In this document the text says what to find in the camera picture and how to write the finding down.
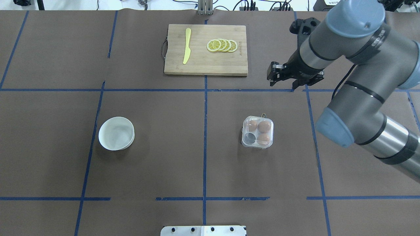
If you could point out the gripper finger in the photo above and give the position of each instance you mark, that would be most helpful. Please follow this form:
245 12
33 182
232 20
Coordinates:
275 73
302 82

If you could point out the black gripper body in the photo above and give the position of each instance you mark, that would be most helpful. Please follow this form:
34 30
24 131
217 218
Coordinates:
297 64

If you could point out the brown egg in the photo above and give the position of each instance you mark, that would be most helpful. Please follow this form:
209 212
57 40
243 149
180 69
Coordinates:
251 125
264 126
264 139

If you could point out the clear plastic egg box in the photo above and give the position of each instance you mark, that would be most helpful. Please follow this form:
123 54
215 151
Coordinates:
249 139

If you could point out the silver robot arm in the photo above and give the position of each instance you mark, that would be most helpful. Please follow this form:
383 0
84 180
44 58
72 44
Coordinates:
383 60

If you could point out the black computer box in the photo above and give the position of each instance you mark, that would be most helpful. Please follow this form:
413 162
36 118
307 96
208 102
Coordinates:
325 5

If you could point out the wooden cutting board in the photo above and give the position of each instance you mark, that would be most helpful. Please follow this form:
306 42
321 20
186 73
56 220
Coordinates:
201 61

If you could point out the yellow plastic knife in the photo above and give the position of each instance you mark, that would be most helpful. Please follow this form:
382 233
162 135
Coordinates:
187 50

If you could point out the white round bowl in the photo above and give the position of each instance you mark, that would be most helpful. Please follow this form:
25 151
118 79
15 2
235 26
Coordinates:
117 133

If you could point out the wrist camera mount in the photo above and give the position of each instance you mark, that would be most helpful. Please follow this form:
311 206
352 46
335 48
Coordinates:
303 28

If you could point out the aluminium frame post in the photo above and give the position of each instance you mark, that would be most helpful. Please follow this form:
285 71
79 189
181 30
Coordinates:
205 7

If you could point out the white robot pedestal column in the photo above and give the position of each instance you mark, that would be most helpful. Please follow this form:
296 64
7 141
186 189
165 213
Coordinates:
222 230

